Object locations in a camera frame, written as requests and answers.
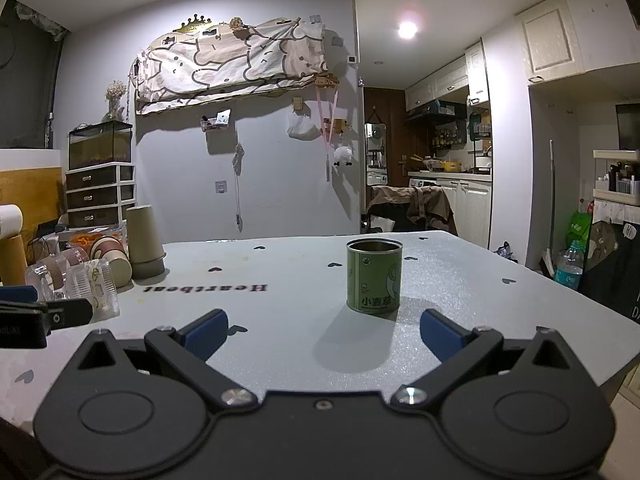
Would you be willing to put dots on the ceiling spotlight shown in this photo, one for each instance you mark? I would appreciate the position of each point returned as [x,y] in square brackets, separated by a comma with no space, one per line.
[407,30]

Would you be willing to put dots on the wooden cylinder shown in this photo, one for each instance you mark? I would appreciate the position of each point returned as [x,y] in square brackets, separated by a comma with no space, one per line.
[12,260]

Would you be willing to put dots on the brown rimmed paper bowl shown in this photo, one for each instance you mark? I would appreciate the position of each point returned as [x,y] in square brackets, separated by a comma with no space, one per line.
[112,260]

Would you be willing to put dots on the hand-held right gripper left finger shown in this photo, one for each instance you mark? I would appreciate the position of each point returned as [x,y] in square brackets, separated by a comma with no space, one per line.
[205,332]

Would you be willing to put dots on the orange snack bag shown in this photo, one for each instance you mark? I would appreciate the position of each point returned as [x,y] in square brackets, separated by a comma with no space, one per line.
[87,237]

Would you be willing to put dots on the white plastic bag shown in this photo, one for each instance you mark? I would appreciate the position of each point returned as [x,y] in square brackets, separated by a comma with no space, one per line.
[301,127]

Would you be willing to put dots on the dried flower bouquet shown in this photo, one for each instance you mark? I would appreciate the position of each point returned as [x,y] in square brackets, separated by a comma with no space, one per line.
[115,92]

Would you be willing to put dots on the tall beige paper cup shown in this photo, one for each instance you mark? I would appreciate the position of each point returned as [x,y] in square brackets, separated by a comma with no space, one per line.
[144,240]

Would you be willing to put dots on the grey heart print table cover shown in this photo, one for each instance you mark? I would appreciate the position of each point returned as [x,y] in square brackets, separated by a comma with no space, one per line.
[300,320]

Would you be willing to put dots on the printed cartoon wall cloth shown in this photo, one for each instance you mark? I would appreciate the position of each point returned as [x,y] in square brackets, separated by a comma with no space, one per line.
[230,60]

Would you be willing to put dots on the black range hood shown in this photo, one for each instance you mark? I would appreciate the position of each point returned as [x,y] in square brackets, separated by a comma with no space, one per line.
[435,112]

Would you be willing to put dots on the white shelf with bottles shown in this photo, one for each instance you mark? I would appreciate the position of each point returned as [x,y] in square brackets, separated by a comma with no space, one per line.
[617,177]

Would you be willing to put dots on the brown wooden door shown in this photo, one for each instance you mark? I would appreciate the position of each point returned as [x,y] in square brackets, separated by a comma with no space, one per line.
[395,130]

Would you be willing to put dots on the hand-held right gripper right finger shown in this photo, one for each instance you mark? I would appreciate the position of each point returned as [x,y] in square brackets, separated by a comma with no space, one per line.
[442,335]

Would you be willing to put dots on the white kitchen wall cabinets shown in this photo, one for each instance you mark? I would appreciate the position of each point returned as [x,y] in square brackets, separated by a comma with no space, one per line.
[440,82]

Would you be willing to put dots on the white plush toy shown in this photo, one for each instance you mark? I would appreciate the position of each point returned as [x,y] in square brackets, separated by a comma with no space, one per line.
[342,156]

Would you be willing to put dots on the white paper roll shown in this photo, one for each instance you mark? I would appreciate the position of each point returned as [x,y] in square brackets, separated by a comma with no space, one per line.
[9,220]

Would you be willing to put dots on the gold crown decoration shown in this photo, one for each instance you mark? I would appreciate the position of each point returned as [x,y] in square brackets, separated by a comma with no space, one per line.
[192,25]

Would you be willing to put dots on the clear plastic cups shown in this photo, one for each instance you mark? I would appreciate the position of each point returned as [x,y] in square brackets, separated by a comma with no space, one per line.
[75,285]

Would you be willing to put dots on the wall mirror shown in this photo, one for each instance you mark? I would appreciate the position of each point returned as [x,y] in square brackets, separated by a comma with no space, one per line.
[376,145]

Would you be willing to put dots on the wall socket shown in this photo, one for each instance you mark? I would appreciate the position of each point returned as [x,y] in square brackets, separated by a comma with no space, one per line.
[220,187]

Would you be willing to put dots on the chair with brown jacket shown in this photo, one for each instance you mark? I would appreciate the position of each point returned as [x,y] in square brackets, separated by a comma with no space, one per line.
[420,207]

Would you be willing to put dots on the dark printed board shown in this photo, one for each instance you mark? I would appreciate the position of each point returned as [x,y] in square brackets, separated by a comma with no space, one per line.
[615,270]

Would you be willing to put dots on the pink ribbon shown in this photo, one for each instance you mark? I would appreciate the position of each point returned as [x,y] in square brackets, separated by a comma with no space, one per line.
[327,125]

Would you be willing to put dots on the green bag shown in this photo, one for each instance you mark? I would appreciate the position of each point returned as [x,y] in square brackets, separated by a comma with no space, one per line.
[579,230]

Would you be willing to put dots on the white drawer cabinet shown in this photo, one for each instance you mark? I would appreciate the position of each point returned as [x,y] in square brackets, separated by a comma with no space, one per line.
[100,195]

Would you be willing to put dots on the yellow pot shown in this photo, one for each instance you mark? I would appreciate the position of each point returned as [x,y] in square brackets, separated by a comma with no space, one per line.
[450,166]

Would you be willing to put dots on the white upper cabinet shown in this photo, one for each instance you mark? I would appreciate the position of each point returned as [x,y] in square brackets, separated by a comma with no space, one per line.
[550,40]

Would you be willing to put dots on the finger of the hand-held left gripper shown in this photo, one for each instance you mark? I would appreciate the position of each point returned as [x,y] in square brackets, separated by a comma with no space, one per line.
[17,295]
[72,314]

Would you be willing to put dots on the green tin cup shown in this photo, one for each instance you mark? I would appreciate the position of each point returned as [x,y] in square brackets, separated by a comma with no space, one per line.
[375,277]

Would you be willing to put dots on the glass fish tank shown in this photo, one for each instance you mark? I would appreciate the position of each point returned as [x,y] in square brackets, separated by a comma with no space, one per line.
[100,145]

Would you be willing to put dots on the black screen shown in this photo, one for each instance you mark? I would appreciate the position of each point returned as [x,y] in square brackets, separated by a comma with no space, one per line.
[629,127]

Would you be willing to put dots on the white kitchen base cabinets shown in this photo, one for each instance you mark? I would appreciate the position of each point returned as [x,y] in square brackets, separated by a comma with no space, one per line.
[470,205]

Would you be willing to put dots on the clear water bottle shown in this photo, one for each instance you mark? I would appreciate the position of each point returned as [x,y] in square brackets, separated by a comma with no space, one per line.
[569,267]

